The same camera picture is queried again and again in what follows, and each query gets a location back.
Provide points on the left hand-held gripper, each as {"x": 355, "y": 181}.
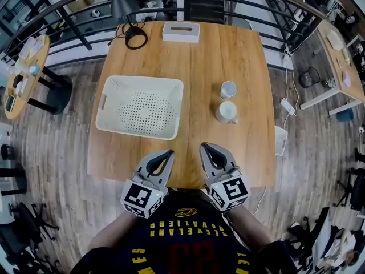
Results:
{"x": 142, "y": 198}

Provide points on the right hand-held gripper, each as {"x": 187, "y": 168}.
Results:
{"x": 231, "y": 191}

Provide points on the white mug with handle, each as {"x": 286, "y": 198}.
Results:
{"x": 227, "y": 111}

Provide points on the white perforated plastic basket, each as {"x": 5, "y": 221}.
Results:
{"x": 139, "y": 110}

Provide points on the white printed paper cup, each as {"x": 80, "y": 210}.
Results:
{"x": 228, "y": 89}

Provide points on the person's left forearm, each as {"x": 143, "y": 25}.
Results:
{"x": 114, "y": 230}

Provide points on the person's right forearm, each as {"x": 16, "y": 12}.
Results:
{"x": 251, "y": 230}

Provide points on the white tissue box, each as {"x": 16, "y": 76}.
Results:
{"x": 181, "y": 33}

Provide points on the small white perforated basket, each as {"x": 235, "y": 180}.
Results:
{"x": 280, "y": 141}

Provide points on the person's dark jersey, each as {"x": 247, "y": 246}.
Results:
{"x": 182, "y": 244}

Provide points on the white power strip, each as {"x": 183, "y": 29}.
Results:
{"x": 288, "y": 106}

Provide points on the round wooden table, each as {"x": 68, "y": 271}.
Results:
{"x": 58, "y": 96}

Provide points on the white extension socket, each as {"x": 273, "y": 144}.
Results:
{"x": 286, "y": 60}

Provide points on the black mesh wastebasket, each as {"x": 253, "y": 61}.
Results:
{"x": 309, "y": 78}

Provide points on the black computer monitor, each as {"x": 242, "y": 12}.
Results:
{"x": 323, "y": 235}

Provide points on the teal bin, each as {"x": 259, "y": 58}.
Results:
{"x": 345, "y": 115}

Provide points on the black office chair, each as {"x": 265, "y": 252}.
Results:
{"x": 356, "y": 190}
{"x": 28, "y": 224}

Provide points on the black round container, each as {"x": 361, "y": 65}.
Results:
{"x": 7, "y": 152}

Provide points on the wooden table with white legs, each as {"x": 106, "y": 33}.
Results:
{"x": 333, "y": 64}

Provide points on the pale pink notepad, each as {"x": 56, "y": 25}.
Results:
{"x": 346, "y": 78}

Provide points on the light blue packet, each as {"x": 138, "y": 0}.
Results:
{"x": 33, "y": 70}

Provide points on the black staircase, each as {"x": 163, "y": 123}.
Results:
{"x": 205, "y": 1}

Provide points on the black desk lamp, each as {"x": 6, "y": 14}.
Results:
{"x": 122, "y": 1}

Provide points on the clear plastic container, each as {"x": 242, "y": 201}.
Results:
{"x": 26, "y": 48}

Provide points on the black framed glass door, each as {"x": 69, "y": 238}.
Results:
{"x": 22, "y": 4}

